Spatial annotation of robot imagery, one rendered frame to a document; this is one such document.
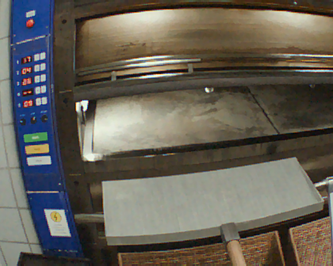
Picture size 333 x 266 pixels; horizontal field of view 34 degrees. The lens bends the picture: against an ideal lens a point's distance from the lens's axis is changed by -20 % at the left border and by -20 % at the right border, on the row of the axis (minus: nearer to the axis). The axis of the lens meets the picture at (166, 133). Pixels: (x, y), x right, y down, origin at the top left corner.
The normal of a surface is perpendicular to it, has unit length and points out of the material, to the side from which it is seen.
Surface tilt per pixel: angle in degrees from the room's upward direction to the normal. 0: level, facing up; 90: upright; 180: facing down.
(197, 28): 71
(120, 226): 2
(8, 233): 90
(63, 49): 90
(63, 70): 90
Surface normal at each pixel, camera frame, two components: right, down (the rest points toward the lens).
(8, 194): 0.08, 0.32
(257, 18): 0.05, -0.03
